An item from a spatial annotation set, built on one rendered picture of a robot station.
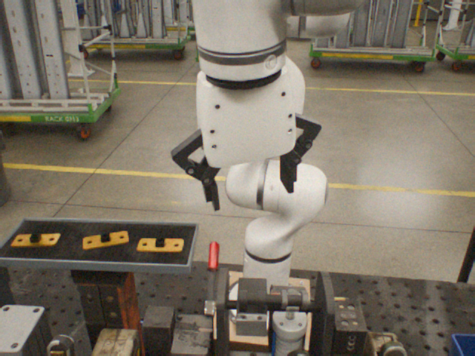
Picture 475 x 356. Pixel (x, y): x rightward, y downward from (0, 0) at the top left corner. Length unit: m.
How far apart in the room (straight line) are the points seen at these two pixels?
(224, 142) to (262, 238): 0.59
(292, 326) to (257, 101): 0.44
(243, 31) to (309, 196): 0.61
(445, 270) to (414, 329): 1.48
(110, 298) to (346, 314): 0.45
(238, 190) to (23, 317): 0.48
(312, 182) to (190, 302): 0.62
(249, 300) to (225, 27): 0.44
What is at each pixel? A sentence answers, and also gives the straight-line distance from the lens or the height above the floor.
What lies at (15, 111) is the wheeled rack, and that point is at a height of 0.28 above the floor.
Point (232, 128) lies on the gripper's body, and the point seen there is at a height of 1.49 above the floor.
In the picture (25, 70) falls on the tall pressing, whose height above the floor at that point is 0.61.
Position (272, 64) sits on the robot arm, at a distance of 0.39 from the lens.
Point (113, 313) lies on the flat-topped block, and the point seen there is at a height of 1.01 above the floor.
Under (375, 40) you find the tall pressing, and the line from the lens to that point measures 7.61.
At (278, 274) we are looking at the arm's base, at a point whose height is 0.95.
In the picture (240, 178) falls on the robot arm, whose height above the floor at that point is 1.22.
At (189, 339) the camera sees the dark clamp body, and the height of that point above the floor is 1.08.
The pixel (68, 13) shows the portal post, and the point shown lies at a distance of 6.97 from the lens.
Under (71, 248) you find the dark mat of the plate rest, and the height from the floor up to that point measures 1.16.
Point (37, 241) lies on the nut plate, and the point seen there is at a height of 1.17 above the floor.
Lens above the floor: 1.65
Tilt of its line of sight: 27 degrees down
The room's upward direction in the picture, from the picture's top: straight up
